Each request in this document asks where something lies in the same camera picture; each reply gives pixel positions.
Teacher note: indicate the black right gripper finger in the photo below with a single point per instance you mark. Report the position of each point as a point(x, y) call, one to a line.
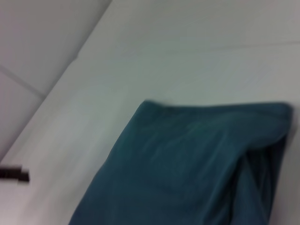
point(14, 174)

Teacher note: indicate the blue t-shirt with FREE print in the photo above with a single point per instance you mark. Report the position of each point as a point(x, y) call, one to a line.
point(187, 175)

